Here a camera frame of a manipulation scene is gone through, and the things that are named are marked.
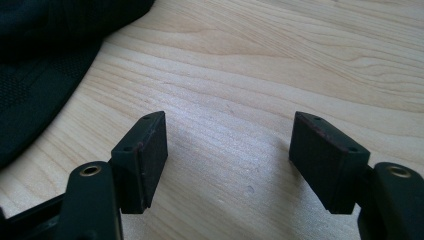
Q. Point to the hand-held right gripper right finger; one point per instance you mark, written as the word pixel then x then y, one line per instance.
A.
pixel 328 160

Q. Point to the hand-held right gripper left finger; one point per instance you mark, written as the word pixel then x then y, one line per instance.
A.
pixel 140 166

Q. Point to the black cloth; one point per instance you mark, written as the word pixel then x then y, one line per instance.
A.
pixel 43 60

